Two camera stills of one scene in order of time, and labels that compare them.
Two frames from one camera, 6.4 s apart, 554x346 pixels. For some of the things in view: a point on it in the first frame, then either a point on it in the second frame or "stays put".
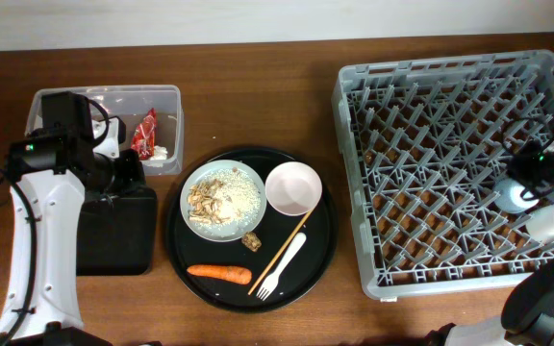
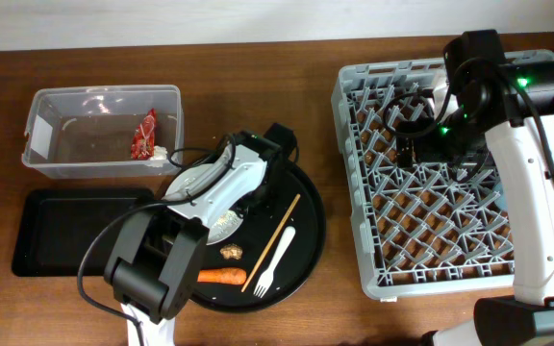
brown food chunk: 250,239 → 231,251
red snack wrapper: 143,135 stays put
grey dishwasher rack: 428,141 stays put
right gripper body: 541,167 → 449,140
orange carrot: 226,273 stays put
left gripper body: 124,172 → 259,198
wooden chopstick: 278,255 → 271,241
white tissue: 160,153 stays put
